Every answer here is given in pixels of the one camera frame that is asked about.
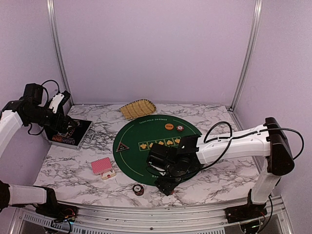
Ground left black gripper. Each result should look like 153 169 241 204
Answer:
26 106 77 134

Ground orange big blind button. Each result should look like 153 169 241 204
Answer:
165 123 174 130

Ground triangular all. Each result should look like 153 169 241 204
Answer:
116 142 130 152

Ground black poker chip stack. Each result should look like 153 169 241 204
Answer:
133 184 144 196

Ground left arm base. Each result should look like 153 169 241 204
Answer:
36 186 78 220

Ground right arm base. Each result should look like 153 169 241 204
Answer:
224 190 268 223

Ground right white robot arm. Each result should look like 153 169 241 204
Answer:
147 117 294 218

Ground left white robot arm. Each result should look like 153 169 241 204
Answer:
0 98 78 217

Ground aluminium poker case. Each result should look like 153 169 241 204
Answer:
43 118 96 150

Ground orange purple chip row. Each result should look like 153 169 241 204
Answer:
52 135 75 145

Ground red backed card deck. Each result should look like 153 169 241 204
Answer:
91 157 113 175

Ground green round poker mat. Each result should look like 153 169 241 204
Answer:
113 115 201 186

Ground ace card box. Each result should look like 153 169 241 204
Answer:
100 169 116 180

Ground woven bamboo tray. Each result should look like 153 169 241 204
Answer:
120 99 156 120

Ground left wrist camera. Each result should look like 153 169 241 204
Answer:
48 91 71 114

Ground front aluminium rail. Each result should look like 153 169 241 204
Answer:
6 196 294 234

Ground left aluminium frame post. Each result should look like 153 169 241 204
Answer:
46 0 71 93

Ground aluminium frame post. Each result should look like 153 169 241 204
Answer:
46 0 71 93
230 0 264 109

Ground right aluminium frame post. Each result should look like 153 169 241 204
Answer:
230 0 264 109

